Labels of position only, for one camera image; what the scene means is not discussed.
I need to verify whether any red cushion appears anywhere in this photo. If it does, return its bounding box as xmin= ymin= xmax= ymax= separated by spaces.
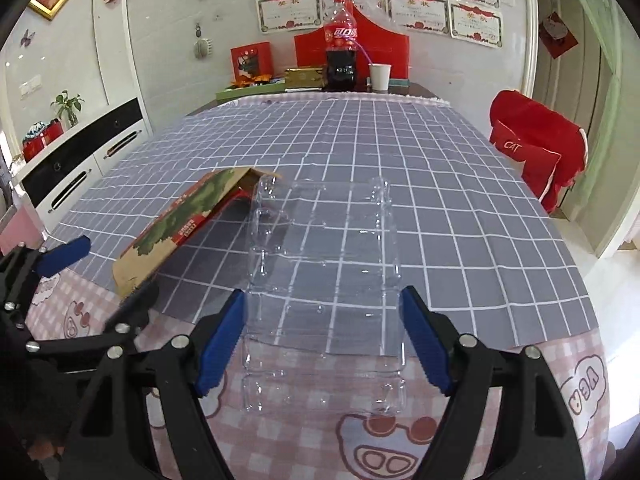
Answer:
xmin=489 ymin=120 xmax=563 ymax=198

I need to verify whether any grey-blue checked tablecloth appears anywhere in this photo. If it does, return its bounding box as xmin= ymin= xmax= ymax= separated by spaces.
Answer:
xmin=37 ymin=92 xmax=601 ymax=361

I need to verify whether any white paper cup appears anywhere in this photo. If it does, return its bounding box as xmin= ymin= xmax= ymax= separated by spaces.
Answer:
xmin=369 ymin=62 xmax=391 ymax=92

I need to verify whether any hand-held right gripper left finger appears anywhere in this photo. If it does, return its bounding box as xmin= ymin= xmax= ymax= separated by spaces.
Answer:
xmin=59 ymin=289 xmax=247 ymax=480

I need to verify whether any potted green plant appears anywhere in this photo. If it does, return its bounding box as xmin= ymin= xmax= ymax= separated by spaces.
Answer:
xmin=50 ymin=90 xmax=85 ymax=128

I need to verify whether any red chair with cushion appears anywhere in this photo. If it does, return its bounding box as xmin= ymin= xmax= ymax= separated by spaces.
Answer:
xmin=487 ymin=90 xmax=590 ymax=215

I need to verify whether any brown printed paper bag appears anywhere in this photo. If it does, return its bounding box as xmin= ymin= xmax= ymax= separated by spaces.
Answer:
xmin=111 ymin=166 xmax=283 ymax=297

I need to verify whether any red peaked gift box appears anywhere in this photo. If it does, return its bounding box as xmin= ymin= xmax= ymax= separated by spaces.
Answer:
xmin=293 ymin=2 xmax=412 ymax=83

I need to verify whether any cola bottle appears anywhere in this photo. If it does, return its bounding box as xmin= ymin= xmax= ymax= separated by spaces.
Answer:
xmin=322 ymin=0 xmax=361 ymax=92

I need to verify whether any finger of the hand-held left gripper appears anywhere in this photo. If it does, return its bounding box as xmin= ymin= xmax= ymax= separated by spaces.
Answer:
xmin=25 ymin=281 xmax=161 ymax=357
xmin=0 ymin=235 xmax=92 ymax=328

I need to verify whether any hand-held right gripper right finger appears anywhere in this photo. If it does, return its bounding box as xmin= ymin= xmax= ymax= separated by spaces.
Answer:
xmin=400 ymin=285 xmax=586 ymax=480

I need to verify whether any pink checked tablecloth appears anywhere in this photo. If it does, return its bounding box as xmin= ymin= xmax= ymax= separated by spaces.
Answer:
xmin=22 ymin=247 xmax=623 ymax=480

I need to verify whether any red door decoration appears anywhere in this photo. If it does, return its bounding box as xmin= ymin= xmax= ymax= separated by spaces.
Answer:
xmin=539 ymin=9 xmax=580 ymax=58

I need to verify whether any pink blanket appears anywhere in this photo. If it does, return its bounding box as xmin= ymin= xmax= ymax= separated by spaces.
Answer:
xmin=0 ymin=207 xmax=31 ymax=256

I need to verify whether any green curtain valance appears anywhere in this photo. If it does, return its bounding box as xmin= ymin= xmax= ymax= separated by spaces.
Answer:
xmin=555 ymin=0 xmax=640 ymax=91

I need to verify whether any green flat box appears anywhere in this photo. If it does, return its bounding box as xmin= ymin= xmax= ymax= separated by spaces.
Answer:
xmin=215 ymin=80 xmax=288 ymax=102

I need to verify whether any white upright panel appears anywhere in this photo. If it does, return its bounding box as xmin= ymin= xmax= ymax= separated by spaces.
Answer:
xmin=80 ymin=0 xmax=153 ymax=111

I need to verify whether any blue knitted item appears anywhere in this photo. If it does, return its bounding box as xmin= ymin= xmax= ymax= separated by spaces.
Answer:
xmin=22 ymin=119 xmax=61 ymax=141

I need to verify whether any wooden dining table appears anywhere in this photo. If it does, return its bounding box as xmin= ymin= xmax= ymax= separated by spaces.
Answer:
xmin=400 ymin=80 xmax=453 ymax=107

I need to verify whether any red window gift box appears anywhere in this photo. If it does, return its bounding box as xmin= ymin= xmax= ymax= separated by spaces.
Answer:
xmin=230 ymin=41 xmax=275 ymax=83

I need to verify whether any clear plastic tray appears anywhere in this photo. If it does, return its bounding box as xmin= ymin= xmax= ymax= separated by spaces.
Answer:
xmin=240 ymin=177 xmax=408 ymax=418

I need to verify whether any white sideboard cabinet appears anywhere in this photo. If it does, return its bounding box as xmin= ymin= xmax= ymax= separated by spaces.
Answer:
xmin=10 ymin=97 xmax=155 ymax=221

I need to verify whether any wall of award certificates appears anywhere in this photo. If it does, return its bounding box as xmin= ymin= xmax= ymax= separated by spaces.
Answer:
xmin=195 ymin=0 xmax=503 ymax=51

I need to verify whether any gold box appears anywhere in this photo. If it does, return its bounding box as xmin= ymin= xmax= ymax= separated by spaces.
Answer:
xmin=285 ymin=66 xmax=328 ymax=88

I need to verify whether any red round tin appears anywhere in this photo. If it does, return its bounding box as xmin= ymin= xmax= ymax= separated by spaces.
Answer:
xmin=22 ymin=120 xmax=66 ymax=163

